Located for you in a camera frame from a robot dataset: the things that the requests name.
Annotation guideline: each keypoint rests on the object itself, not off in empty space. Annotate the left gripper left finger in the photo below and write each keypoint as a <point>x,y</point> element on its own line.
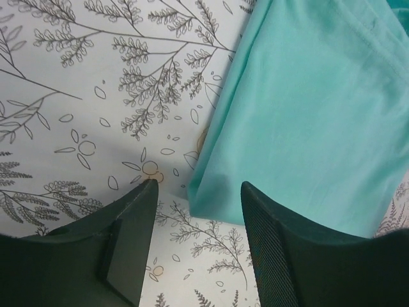
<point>99,260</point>

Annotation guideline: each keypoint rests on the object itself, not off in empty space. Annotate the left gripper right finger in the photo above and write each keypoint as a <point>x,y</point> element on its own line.
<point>298,262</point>

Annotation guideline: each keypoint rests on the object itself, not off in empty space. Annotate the floral table mat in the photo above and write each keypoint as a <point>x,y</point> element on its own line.
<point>98,97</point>

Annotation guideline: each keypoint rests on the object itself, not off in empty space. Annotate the teal t shirt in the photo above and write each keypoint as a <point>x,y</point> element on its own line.
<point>314,113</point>

